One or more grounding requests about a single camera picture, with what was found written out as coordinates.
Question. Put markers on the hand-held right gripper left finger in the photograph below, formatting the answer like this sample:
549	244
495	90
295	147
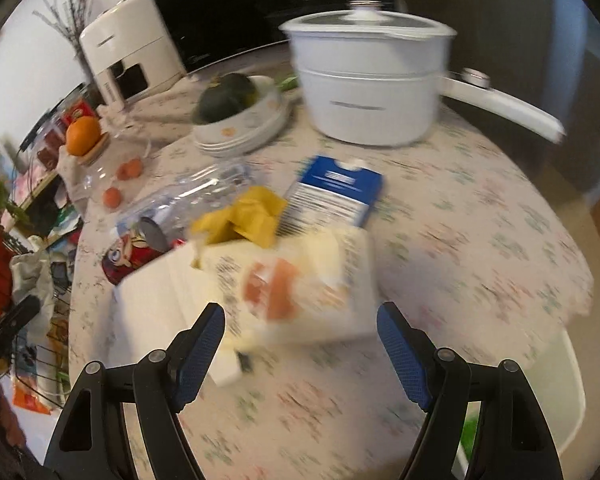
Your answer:
202	345

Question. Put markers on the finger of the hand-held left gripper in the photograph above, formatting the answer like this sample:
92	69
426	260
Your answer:
10	322

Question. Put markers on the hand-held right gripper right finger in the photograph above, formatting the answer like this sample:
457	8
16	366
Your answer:
402	355

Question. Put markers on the white snack bag orange print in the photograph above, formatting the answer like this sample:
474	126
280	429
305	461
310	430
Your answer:
300	285

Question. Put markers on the yellow wrapper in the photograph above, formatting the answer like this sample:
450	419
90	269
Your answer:
250	215

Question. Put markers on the white trash bin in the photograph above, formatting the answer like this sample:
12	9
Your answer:
565	390

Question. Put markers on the blue carton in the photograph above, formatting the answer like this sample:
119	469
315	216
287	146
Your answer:
335	190

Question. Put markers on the grey white cloth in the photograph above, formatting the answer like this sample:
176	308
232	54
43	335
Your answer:
32	275

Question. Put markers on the white paper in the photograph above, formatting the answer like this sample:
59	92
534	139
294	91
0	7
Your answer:
155	305

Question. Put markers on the floral tablecloth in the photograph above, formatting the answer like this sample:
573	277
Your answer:
455	220

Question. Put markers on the clear plastic bottle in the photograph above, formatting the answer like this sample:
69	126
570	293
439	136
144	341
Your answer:
180	195

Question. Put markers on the small red fruit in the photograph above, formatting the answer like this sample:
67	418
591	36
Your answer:
113	198
124	172
136	166

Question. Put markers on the wooden lid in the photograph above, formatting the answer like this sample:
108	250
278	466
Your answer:
96	154

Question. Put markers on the clear jar with red packets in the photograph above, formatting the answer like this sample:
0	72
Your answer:
55	132

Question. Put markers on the orange fruit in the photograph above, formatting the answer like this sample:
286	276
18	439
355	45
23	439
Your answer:
83	135

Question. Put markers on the white plate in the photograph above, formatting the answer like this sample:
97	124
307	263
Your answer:
265	135

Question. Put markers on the white floral bowl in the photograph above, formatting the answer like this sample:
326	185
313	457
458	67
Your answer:
260	110

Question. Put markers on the dark green squash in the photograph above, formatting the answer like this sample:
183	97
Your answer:
227	97

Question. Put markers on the white countertop appliance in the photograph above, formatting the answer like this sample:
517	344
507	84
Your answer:
130	45

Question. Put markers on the dried branches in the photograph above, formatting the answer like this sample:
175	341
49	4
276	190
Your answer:
65	25

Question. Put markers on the glass pot lid white knob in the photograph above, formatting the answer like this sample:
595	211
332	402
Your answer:
370	22

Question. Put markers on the black microwave oven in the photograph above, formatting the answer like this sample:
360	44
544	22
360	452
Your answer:
240	10

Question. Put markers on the grey refrigerator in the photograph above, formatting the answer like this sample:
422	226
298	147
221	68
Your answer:
520	20

